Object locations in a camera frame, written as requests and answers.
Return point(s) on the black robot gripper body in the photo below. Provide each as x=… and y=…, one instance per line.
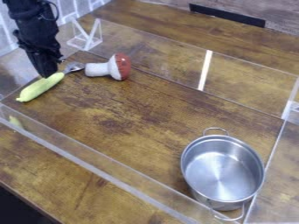
x=34, y=17

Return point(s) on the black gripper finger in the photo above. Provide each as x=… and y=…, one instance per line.
x=48, y=64
x=32, y=58

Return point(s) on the red and white toy mushroom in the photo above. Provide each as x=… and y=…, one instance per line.
x=117, y=67

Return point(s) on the black strip on table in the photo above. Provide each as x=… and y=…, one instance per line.
x=247, y=20

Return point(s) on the stainless steel pot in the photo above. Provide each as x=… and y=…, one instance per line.
x=224, y=173

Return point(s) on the clear acrylic triangle bracket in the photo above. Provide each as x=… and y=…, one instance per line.
x=85, y=40

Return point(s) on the clear acrylic barrier wall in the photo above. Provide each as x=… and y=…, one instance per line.
x=89, y=153

